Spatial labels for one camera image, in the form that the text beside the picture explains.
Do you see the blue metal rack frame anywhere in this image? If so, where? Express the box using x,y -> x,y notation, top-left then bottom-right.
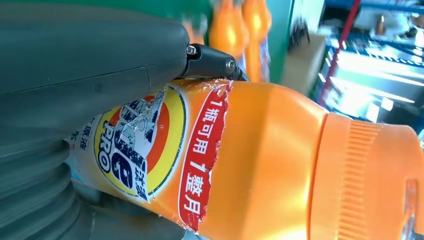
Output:
311,0 -> 424,133

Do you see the black cable bundle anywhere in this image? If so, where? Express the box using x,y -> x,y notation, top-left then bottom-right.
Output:
289,16 -> 311,44

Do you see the red pole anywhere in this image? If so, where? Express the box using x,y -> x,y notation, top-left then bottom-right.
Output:
317,0 -> 362,107

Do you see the brown cardboard box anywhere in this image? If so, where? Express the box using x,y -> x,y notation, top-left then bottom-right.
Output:
281,31 -> 329,97

